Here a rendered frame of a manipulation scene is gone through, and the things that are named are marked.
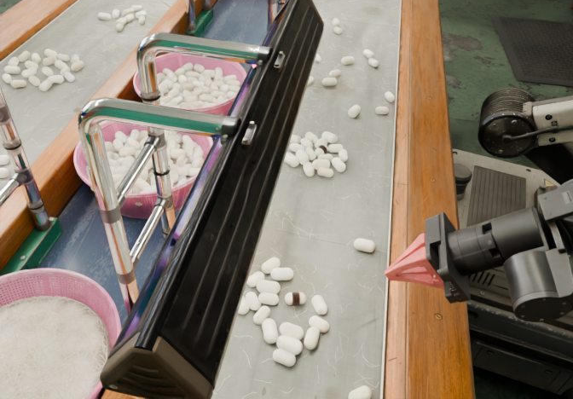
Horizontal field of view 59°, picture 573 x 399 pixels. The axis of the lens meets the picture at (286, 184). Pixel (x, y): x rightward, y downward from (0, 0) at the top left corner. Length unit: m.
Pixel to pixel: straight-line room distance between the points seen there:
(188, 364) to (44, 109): 0.96
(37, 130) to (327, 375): 0.78
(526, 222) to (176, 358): 0.43
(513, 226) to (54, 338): 0.63
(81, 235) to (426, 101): 0.81
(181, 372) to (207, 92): 0.96
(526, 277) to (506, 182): 0.98
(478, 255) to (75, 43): 1.19
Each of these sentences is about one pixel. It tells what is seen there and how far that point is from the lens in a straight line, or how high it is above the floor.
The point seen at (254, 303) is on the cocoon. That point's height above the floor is 0.76.
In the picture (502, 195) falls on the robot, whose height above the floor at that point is 0.48.
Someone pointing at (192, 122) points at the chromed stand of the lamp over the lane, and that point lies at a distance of 0.50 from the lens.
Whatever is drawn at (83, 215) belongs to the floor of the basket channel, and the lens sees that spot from 1.06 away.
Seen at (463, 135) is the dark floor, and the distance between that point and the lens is 2.58.
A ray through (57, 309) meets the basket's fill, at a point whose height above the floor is 0.73.
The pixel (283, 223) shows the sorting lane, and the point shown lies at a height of 0.74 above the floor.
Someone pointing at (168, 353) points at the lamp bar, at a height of 1.10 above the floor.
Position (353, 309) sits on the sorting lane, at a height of 0.74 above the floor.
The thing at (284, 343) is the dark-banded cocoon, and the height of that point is 0.76.
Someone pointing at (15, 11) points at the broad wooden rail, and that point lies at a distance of 1.68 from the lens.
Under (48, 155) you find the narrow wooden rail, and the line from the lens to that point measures 1.08.
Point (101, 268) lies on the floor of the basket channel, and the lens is 0.96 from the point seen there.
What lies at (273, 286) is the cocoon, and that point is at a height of 0.76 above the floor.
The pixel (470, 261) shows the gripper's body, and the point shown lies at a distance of 0.65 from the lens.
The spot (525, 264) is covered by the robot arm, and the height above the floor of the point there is 0.99.
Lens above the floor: 1.40
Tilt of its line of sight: 42 degrees down
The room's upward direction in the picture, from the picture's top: 5 degrees clockwise
